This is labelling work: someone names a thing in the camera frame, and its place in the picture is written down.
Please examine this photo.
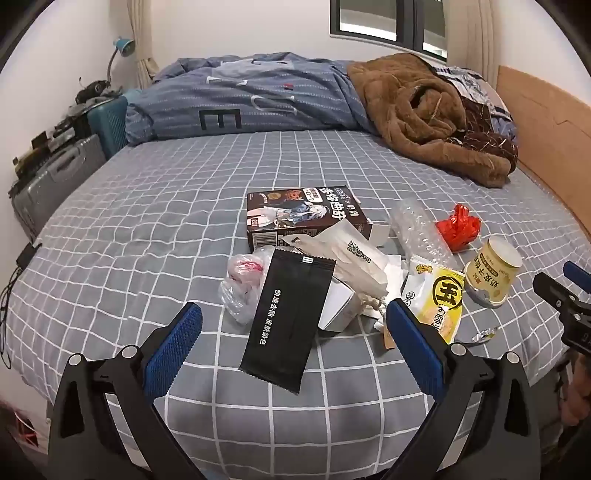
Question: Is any grey suitcase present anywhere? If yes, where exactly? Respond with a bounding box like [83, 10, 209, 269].
[11, 134, 107, 241]

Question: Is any yellow snack packet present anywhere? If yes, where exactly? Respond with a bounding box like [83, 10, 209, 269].
[401, 255, 465, 344]

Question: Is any beige curtain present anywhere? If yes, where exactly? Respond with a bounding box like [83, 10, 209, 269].
[128, 0, 158, 89]
[464, 0, 498, 88]

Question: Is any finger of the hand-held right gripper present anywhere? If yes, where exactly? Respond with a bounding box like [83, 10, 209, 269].
[532, 272, 588, 315]
[562, 261, 591, 292]

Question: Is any black foil packet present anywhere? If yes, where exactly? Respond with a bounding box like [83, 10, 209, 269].
[239, 248, 336, 394]

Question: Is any small white cardboard box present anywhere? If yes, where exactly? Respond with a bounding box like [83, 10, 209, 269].
[316, 274, 370, 333]

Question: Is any bed with grey checked sheet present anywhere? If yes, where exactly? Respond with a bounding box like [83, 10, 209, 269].
[0, 129, 591, 480]

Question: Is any teal suitcase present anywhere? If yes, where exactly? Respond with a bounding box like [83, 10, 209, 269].
[88, 95, 131, 160]

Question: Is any cream yoghurt cup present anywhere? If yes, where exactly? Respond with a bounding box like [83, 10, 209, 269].
[464, 234, 522, 308]

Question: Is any dark desk clutter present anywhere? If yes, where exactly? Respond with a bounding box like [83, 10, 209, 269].
[14, 79, 117, 185]

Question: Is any white paper bag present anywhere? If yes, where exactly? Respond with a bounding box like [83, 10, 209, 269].
[277, 218, 393, 296]

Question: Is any brown fleece coat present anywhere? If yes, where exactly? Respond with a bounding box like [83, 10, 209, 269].
[346, 53, 520, 188]

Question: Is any wooden headboard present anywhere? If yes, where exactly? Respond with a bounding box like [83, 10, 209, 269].
[498, 65, 591, 222]

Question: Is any blue desk lamp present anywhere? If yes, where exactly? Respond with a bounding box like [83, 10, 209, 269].
[106, 37, 136, 85]

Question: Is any black power adapter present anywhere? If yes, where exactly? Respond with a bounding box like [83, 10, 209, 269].
[16, 242, 42, 269]

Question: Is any black cable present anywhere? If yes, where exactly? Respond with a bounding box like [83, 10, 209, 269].
[0, 265, 24, 370]

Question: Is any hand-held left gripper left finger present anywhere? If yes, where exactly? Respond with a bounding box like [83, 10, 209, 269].
[47, 302, 206, 480]

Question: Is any blue white patterned pillow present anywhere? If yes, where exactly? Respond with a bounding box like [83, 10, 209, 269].
[429, 65, 515, 134]

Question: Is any foil lid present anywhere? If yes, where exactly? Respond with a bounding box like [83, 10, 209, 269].
[455, 325, 499, 347]

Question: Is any clear plastic bag red print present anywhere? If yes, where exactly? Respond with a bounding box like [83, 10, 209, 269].
[218, 247, 278, 326]

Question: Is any red wrapper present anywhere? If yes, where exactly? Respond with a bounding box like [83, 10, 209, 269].
[435, 203, 482, 252]

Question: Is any brown cookie box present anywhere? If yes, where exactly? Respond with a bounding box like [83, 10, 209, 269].
[246, 186, 393, 254]

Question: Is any crushed clear plastic bottle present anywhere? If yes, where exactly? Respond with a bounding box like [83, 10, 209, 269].
[390, 198, 458, 271]

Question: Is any dark framed window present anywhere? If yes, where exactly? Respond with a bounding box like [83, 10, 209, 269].
[329, 0, 448, 63]

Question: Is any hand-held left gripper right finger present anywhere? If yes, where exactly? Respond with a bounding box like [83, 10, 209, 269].
[383, 298, 561, 480]

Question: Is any brown patterned pajama top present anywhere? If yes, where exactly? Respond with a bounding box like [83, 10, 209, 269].
[455, 97, 519, 162]

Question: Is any white crumpled paper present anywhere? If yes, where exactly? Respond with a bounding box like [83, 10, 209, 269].
[376, 253, 411, 305]

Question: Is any blue striped duvet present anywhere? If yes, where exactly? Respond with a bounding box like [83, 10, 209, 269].
[124, 54, 384, 147]

